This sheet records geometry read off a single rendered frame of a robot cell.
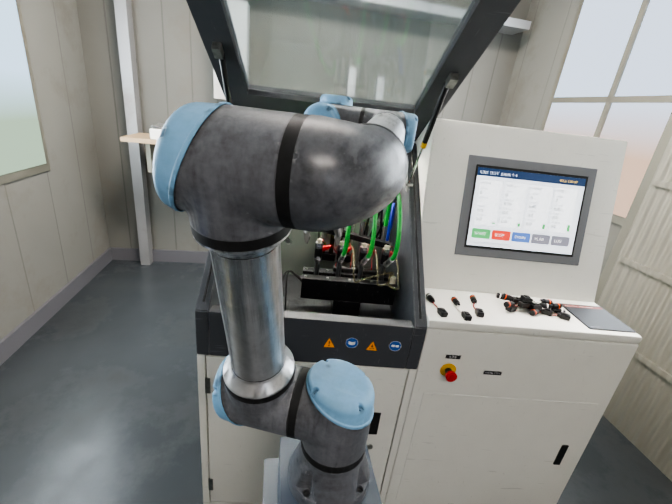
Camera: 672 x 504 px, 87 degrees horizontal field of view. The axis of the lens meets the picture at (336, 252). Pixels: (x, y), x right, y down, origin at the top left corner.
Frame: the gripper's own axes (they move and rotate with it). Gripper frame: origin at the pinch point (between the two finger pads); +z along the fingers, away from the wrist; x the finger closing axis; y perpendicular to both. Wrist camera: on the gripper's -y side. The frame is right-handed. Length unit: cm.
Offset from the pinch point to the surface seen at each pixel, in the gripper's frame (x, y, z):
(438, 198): 40, -32, -8
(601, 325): 94, -7, 23
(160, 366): -86, -85, 122
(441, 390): 45, -2, 50
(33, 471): -110, -18, 121
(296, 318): -5.1, -2.4, 26.6
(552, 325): 76, -5, 23
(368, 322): 16.8, -3.0, 26.4
